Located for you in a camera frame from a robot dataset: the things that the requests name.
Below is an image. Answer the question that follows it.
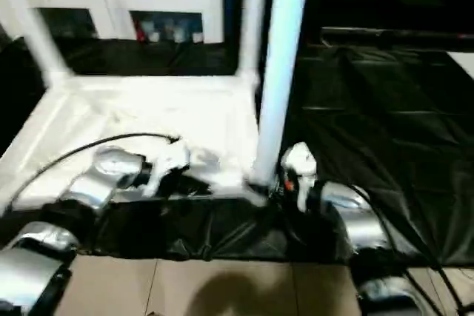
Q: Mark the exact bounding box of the white flat board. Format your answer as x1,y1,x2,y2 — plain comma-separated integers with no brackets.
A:
447,50,474,81

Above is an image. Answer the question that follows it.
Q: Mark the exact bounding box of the white plastic table leg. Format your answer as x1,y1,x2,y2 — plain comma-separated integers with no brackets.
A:
247,0,313,188
236,0,270,84
0,0,72,88

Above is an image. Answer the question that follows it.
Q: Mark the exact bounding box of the black cloth mat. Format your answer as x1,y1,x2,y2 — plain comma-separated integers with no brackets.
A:
0,33,474,269

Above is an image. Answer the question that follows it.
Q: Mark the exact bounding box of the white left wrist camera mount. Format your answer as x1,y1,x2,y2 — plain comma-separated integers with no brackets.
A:
141,137,193,195

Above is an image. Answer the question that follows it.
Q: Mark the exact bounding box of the white plastic table top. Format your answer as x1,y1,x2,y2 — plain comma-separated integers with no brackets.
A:
0,73,268,214

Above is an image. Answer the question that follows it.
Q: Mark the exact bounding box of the dark metal rail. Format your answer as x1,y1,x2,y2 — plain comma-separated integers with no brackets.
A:
321,26,474,46

